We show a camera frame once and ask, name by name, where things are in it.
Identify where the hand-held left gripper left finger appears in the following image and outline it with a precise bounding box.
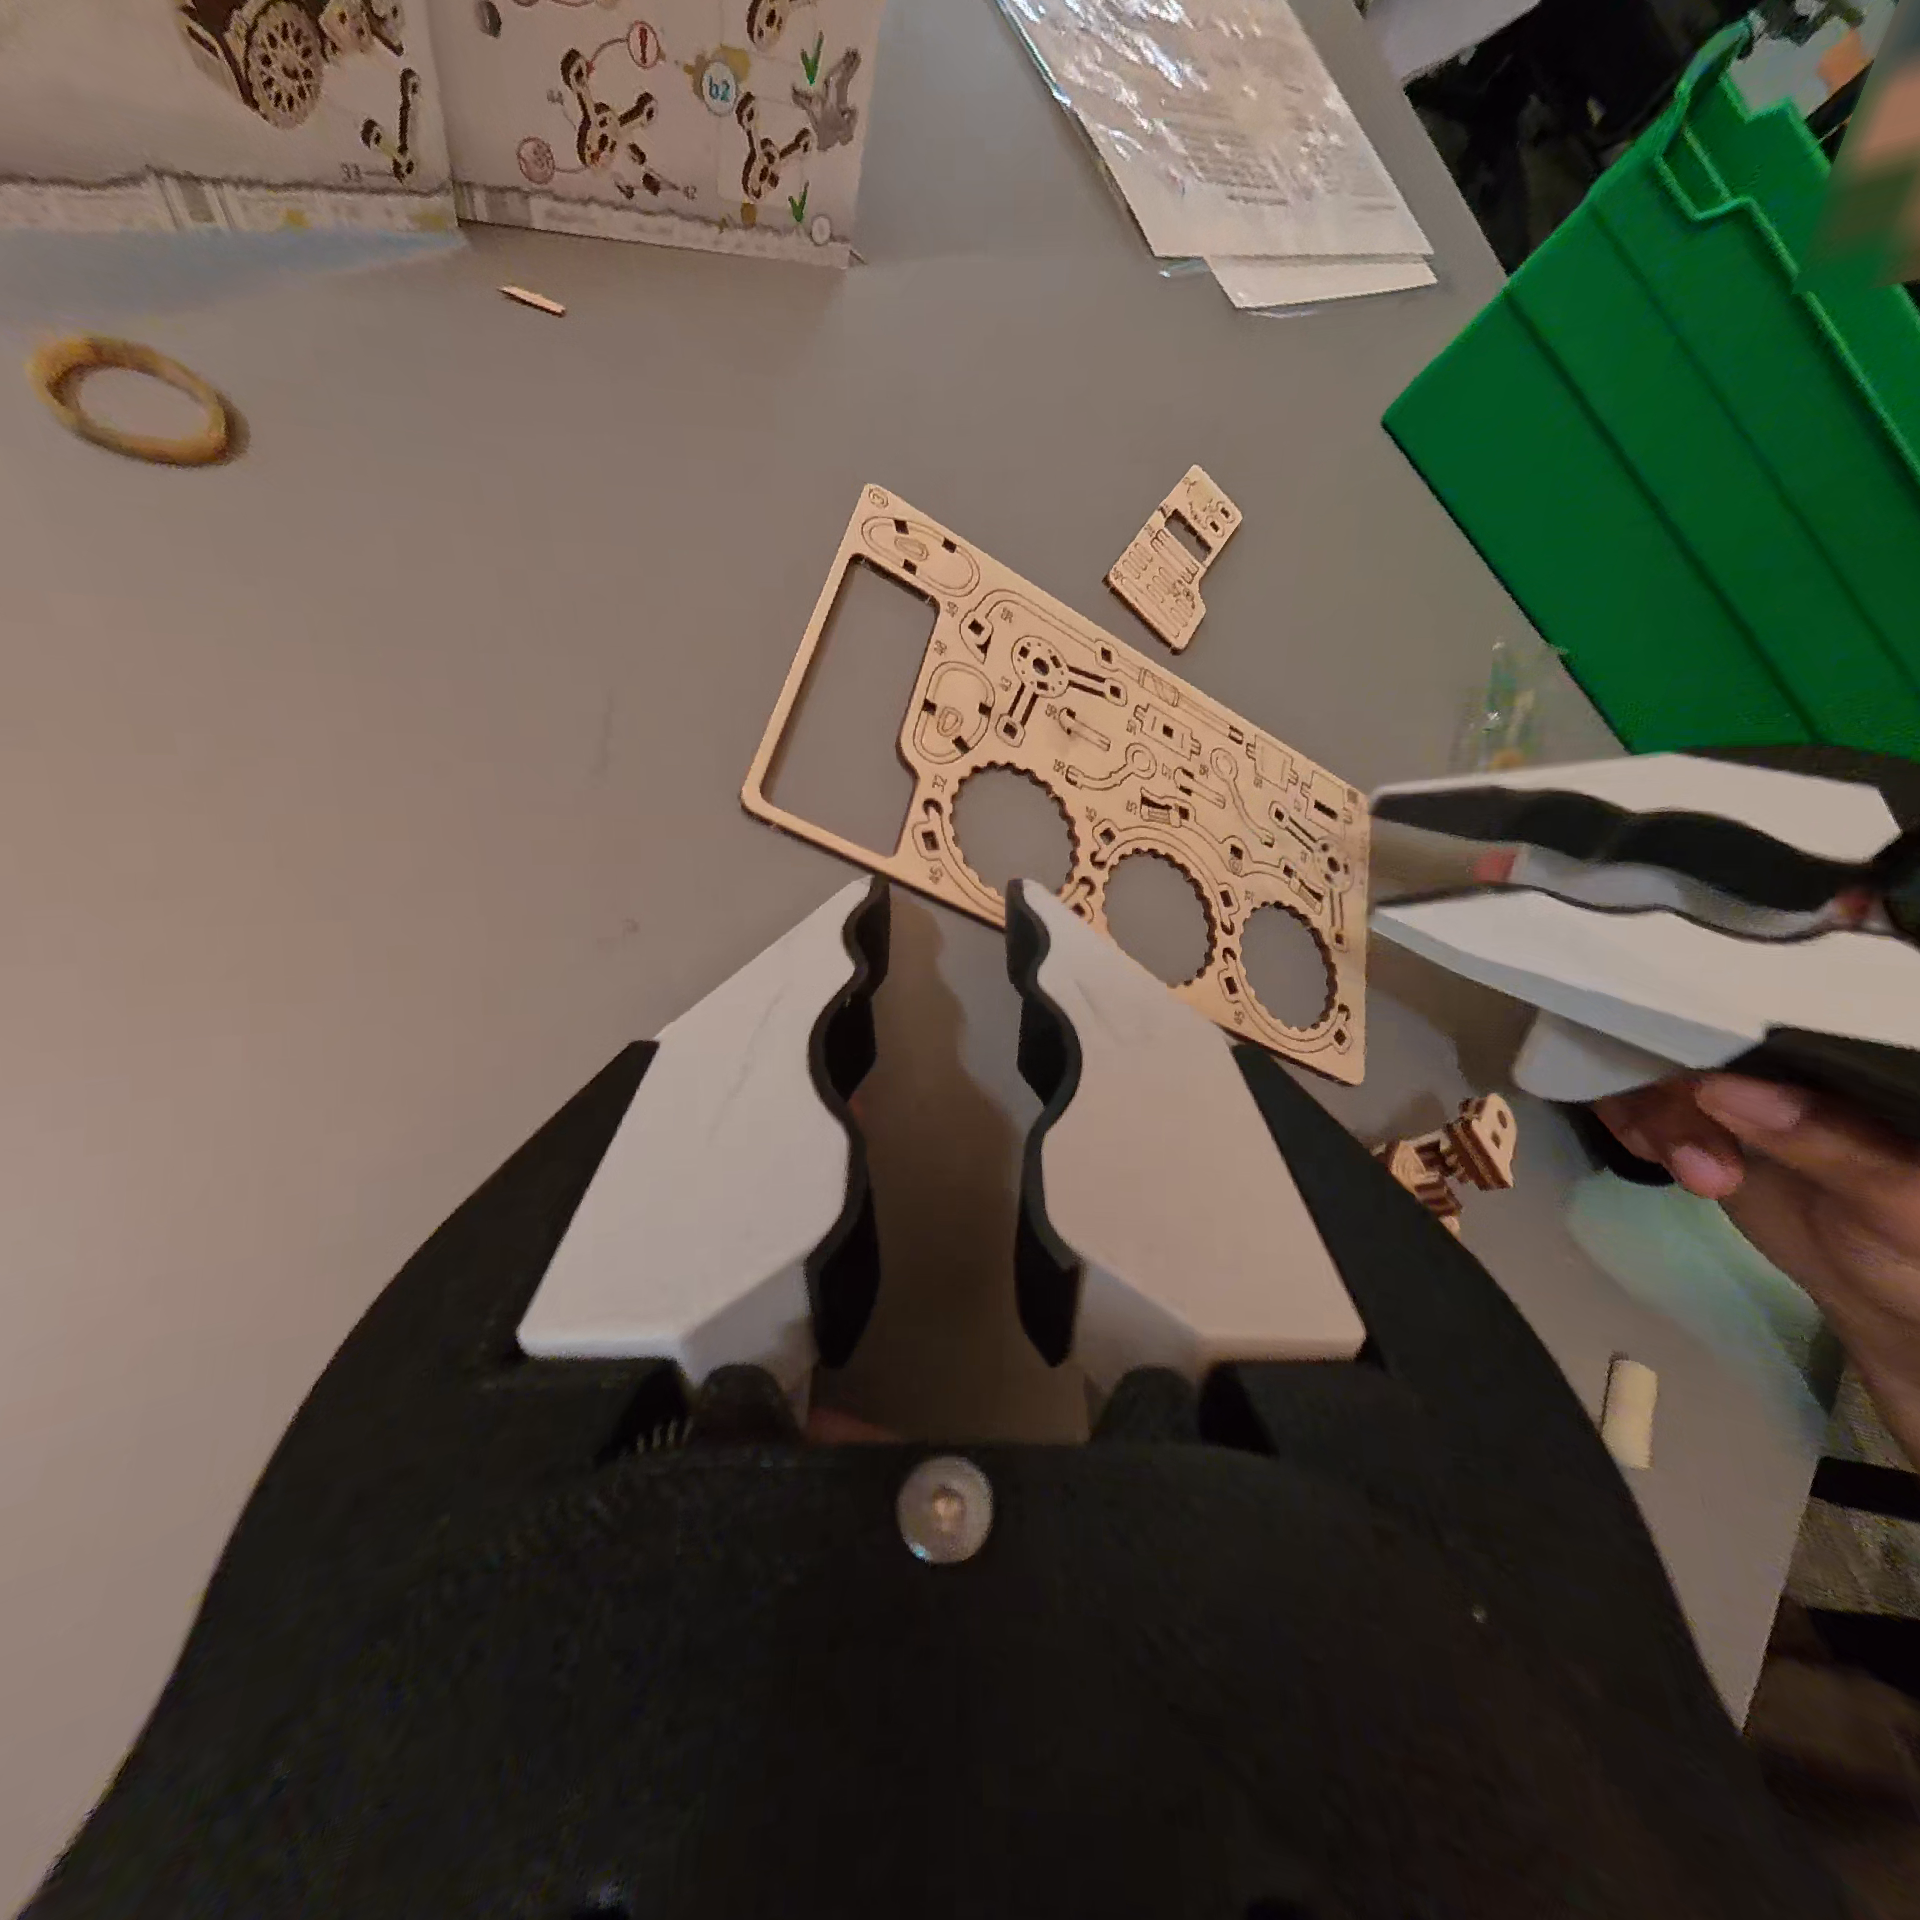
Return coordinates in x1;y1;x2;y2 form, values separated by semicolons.
521;878;891;1426

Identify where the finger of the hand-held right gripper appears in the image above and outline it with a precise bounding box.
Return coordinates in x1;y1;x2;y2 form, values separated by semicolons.
1375;752;1905;915
1375;885;1920;1109

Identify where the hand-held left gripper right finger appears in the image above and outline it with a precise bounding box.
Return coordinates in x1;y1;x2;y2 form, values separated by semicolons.
1000;878;1364;1426

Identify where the laser-cut wooden puzzle sheet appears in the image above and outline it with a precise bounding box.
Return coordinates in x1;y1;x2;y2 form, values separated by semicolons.
741;479;1375;1087

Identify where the grey desk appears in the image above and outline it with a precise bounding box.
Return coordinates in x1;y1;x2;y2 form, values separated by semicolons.
0;0;1847;1727

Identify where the person's right hand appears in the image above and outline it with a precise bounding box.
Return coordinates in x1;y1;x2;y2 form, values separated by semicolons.
1593;1079;1920;1442

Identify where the clear plastic bag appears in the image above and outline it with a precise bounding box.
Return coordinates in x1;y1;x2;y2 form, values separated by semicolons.
1438;641;1579;778

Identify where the small assembled wooden model part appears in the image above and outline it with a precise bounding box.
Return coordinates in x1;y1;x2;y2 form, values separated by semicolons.
1375;1094;1522;1240

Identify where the green plastic bin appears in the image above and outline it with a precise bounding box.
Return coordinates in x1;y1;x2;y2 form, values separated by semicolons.
1378;68;1920;757

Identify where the small cut wooden plate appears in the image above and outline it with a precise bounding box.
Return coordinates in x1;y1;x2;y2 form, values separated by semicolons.
1108;468;1248;655

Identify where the plastic sleeve with paper sheet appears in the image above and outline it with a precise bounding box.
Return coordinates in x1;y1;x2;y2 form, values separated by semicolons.
1000;0;1438;312

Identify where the tan rubber band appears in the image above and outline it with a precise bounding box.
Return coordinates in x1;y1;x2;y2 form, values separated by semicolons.
29;333;243;468

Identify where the open instruction booklet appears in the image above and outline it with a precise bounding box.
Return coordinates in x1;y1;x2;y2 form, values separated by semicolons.
0;0;891;273

